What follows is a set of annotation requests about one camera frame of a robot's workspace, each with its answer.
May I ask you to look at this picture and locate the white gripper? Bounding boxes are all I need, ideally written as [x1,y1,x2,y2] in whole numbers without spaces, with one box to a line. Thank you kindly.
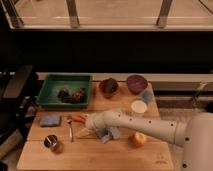
[85,113,106,131]

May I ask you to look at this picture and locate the orange red pepper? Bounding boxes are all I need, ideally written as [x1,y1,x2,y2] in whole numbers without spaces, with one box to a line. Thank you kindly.
[71,115,85,124]

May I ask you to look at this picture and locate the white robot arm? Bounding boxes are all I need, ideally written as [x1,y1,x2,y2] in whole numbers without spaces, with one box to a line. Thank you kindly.
[85,110,213,171]

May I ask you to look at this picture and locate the white paper cup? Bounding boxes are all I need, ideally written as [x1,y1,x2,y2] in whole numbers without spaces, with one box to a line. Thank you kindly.
[131,100,147,115]

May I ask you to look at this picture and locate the light blue small cup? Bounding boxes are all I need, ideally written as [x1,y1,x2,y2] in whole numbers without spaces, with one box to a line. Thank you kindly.
[140,90,153,104]

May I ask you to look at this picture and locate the grey blue cloth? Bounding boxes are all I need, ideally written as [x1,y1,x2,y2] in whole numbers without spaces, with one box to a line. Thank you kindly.
[96,127,120,144]

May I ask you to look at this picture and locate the yellow banana piece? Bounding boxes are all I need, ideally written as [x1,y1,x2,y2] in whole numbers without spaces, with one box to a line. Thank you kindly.
[76,128,93,138]

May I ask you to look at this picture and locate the red bowl with contents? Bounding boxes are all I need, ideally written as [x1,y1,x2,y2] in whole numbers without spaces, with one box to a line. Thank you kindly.
[99,78,119,98]

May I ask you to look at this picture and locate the dark pine cones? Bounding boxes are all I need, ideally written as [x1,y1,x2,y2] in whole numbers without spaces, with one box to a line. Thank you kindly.
[57,88,85,104]

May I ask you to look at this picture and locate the orange yellow apple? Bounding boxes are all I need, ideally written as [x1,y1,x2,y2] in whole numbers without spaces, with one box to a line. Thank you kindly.
[132,132,147,147]

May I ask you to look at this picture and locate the purple bowl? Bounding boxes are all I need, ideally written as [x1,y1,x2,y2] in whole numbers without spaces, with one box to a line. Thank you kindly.
[126,75,148,94]

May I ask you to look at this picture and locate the wooden cutting board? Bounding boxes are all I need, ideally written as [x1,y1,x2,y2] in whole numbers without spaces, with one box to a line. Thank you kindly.
[17,82,174,171]

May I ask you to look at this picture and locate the green plastic tray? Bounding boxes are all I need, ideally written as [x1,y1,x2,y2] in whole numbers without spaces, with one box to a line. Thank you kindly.
[37,74,92,109]

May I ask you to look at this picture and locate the blue sponge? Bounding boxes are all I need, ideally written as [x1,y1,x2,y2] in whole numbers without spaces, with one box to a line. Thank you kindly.
[40,115,61,127]

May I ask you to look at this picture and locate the small metal tin can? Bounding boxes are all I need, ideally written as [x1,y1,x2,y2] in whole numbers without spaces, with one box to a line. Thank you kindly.
[43,134,61,153]

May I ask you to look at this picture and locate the black equipment at left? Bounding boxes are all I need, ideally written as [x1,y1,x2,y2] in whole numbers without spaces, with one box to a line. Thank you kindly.
[0,65,38,159]

